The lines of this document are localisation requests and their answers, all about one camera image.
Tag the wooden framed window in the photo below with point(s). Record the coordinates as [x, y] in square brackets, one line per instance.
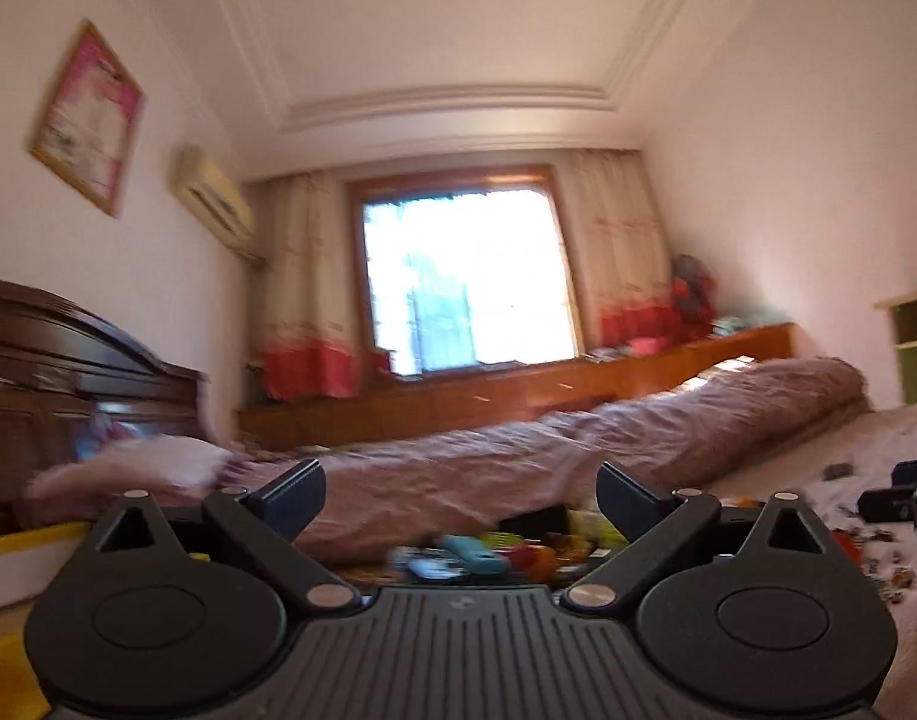
[466, 277]

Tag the dark wooden headboard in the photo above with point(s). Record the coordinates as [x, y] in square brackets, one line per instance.
[46, 367]

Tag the teal blue bar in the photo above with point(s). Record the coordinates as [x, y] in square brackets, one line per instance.
[469, 553]

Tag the rolled mauve quilt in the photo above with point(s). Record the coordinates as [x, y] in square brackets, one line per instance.
[503, 457]

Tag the pink box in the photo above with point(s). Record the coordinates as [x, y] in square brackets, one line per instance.
[642, 346]

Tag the small red box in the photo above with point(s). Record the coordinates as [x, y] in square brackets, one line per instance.
[384, 361]

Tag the pale green shelf unit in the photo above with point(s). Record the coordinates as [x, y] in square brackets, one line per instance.
[915, 367]

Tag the yellow cardboard box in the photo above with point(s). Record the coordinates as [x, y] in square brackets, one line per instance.
[23, 570]

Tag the cream and red curtain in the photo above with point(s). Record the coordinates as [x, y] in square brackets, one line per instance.
[623, 255]
[308, 292]

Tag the long wooden window cabinet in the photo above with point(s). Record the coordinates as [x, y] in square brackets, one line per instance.
[503, 390]

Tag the pile of mixed small toys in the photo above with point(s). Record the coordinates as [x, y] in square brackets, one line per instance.
[533, 555]

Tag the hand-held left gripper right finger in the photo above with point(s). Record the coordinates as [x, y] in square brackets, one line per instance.
[627, 502]

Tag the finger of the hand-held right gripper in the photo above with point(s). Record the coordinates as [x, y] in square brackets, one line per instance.
[887, 504]
[915, 471]

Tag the cream wall air conditioner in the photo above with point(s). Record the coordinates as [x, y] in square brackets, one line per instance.
[214, 199]

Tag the red standing fan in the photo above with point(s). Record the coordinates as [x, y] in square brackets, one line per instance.
[690, 292]

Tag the small dark flat item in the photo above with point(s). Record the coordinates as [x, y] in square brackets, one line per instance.
[837, 472]

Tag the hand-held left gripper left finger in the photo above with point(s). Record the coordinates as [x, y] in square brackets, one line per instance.
[297, 499]

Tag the framed pink wall picture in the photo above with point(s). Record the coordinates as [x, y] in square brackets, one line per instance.
[91, 116]

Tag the small picture frame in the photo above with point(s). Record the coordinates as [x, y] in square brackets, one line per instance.
[254, 379]

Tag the pink ruffled pillow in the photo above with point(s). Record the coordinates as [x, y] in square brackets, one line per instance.
[143, 461]

